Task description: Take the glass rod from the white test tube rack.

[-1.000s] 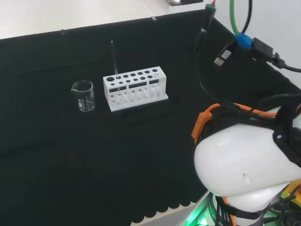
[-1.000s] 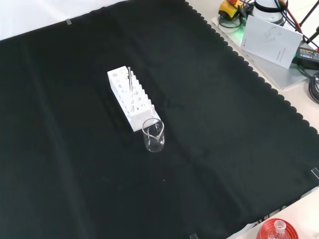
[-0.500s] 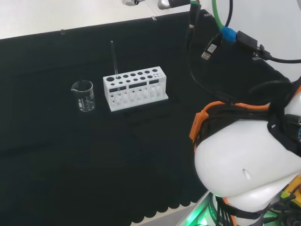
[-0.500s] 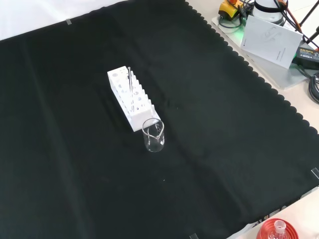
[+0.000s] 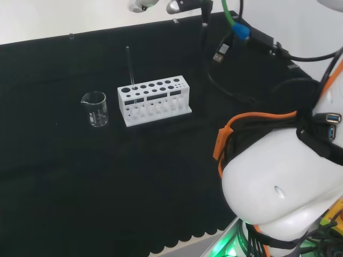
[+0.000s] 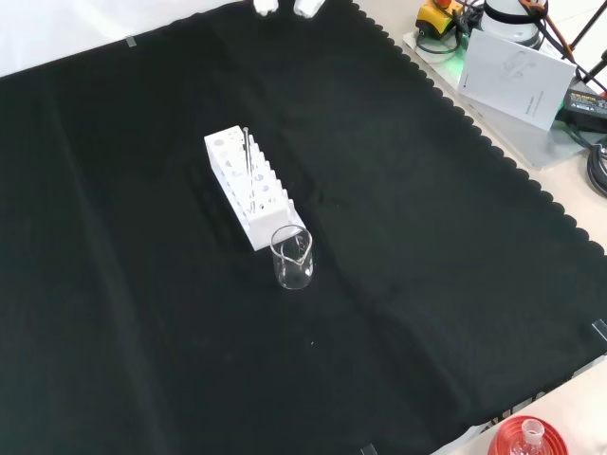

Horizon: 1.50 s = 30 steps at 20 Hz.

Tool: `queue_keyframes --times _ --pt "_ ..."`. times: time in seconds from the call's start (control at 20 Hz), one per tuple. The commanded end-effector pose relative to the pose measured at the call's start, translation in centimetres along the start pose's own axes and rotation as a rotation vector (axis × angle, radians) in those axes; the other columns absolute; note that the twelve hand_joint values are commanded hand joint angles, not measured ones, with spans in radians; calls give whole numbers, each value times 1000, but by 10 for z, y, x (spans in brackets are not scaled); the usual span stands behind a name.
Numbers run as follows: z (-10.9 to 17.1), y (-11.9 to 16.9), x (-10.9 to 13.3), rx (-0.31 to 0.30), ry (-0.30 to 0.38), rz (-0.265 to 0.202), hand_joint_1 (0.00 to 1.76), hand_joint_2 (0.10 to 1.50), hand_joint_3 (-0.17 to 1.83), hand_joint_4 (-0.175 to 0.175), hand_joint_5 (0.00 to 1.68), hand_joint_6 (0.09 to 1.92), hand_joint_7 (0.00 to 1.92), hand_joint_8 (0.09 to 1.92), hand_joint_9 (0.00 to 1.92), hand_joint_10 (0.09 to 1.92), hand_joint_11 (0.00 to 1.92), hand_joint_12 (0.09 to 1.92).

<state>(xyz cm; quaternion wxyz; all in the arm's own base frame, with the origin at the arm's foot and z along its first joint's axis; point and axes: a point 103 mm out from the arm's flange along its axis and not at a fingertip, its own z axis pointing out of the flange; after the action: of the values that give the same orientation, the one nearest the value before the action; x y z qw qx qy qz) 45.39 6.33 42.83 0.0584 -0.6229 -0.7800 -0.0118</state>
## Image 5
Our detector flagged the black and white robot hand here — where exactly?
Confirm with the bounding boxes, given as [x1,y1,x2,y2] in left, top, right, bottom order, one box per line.
[128,0,201,14]

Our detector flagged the clear glass rod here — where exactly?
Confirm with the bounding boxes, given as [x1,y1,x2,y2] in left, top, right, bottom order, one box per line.
[125,46,138,108]

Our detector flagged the white test tube rack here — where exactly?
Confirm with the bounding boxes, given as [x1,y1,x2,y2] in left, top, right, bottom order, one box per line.
[117,75,193,127]

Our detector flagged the small clear glass beaker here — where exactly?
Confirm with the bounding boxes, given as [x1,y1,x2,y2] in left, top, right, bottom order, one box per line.
[80,91,109,128]

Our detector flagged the black bench cloth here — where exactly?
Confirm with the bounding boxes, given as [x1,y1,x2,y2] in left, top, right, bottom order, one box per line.
[0,10,320,257]

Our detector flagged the black cable with metal plug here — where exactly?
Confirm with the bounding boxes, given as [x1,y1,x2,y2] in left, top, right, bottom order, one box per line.
[206,32,269,105]

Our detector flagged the green cable with blue plug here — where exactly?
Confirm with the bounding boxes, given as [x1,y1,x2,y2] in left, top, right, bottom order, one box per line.
[221,0,251,41]

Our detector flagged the orange cable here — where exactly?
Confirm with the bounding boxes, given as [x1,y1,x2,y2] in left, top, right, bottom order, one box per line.
[213,49,343,257]

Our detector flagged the thick black cable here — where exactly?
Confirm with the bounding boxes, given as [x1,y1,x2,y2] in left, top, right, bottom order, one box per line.
[250,27,343,62]

